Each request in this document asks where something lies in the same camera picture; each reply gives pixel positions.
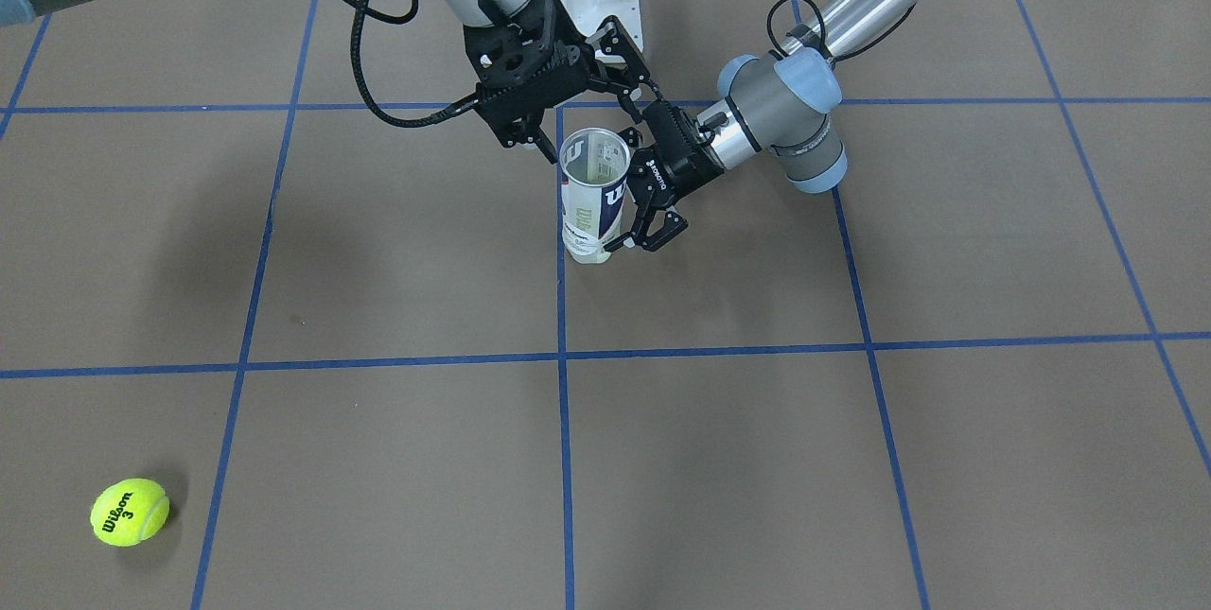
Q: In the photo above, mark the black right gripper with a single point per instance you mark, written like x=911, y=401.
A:
x=606, y=55

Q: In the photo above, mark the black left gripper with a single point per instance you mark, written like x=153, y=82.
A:
x=677, y=159

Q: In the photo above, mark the white blue tennis ball can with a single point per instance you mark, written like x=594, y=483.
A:
x=593, y=163

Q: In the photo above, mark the yellow tennis ball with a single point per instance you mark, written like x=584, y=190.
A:
x=129, y=512

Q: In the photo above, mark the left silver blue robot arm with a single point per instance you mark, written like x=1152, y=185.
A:
x=779, y=103

